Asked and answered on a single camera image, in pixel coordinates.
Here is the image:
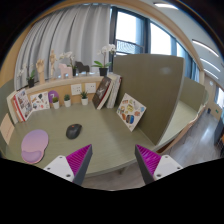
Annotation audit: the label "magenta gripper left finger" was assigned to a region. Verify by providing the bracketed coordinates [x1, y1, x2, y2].
[44, 144, 93, 185]

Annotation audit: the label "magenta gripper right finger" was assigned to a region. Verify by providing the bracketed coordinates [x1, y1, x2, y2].
[135, 144, 182, 184]

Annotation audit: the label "black computer mouse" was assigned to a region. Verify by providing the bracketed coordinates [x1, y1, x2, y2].
[66, 124, 82, 139]

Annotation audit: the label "purple mouse pad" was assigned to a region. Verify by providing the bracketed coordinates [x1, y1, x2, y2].
[21, 129, 49, 164]

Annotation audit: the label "colourful picture book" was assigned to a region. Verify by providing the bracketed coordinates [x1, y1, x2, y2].
[117, 93, 146, 131]

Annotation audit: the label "small potted plant left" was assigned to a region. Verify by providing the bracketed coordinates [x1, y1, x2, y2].
[52, 97, 60, 109]

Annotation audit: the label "small potted plant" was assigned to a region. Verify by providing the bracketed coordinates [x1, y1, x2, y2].
[52, 97, 60, 109]
[64, 94, 71, 107]
[80, 91, 88, 105]

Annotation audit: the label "small potted plant middle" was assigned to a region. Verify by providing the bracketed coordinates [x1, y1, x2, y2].
[64, 94, 71, 107]

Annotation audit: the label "small potted plant right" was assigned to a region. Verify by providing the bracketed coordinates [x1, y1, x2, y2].
[80, 91, 88, 105]

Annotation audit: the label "white illustrated card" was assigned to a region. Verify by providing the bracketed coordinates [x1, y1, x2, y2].
[30, 91, 50, 111]

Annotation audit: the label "purple round card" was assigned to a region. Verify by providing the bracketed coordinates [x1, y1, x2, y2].
[48, 90, 59, 103]

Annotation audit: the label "red white picture book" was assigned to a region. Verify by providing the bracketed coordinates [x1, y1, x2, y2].
[13, 89, 33, 122]

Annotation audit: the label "green desk divider panel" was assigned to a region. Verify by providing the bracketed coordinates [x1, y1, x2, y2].
[113, 54, 185, 145]

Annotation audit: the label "dark brown leaning book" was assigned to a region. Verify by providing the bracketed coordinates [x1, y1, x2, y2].
[92, 77, 112, 110]

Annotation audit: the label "white leaning books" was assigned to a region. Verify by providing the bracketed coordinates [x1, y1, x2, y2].
[106, 74, 122, 108]

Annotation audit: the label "small orchid black pot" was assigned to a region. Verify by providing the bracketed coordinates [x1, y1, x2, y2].
[17, 63, 35, 87]

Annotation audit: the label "pink house figurine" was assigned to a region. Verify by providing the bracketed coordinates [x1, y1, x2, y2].
[59, 63, 73, 79]

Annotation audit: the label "black animal figurine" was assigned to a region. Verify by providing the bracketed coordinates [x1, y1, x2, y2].
[75, 61, 90, 73]

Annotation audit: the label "wooden hand model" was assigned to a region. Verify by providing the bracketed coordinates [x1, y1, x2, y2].
[36, 59, 45, 84]

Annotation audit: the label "wooden mannequin figure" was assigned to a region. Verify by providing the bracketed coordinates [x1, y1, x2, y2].
[49, 49, 57, 79]

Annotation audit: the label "white orchid behind house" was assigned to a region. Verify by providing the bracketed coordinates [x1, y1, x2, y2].
[59, 51, 77, 76]

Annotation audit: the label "white orchid black pot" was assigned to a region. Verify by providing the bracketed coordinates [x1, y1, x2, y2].
[93, 44, 116, 77]

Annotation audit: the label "grey curtain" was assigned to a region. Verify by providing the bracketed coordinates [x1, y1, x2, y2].
[14, 3, 111, 90]

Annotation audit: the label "white wall socket left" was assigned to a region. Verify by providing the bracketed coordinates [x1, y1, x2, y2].
[71, 84, 82, 95]

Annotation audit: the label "white wall socket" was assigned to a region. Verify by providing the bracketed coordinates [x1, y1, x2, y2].
[71, 84, 82, 95]
[85, 83, 96, 94]

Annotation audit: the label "white wall socket right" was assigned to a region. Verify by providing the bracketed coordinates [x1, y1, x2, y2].
[85, 83, 96, 94]

